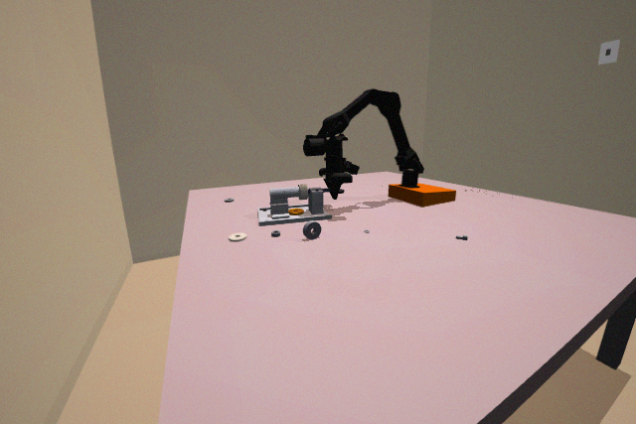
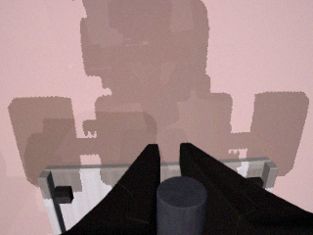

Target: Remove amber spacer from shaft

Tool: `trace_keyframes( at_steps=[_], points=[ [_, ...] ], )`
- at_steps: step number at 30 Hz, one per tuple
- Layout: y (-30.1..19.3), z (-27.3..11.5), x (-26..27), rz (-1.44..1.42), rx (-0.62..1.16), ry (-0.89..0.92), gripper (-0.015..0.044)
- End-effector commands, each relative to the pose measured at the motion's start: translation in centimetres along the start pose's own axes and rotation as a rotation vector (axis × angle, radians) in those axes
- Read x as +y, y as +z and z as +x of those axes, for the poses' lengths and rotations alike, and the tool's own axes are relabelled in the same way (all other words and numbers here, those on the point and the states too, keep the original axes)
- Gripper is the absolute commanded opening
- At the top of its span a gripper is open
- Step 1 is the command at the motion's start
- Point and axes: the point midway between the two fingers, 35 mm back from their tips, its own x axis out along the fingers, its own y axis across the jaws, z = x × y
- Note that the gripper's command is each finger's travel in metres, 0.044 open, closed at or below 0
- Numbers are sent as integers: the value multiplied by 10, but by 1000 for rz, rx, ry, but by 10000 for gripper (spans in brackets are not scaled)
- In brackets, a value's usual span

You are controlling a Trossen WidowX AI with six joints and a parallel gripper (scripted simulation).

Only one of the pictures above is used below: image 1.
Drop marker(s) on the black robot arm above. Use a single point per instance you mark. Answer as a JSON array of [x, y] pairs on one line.
[[388, 104]]

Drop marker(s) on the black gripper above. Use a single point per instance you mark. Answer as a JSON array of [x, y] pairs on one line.
[[334, 175]]

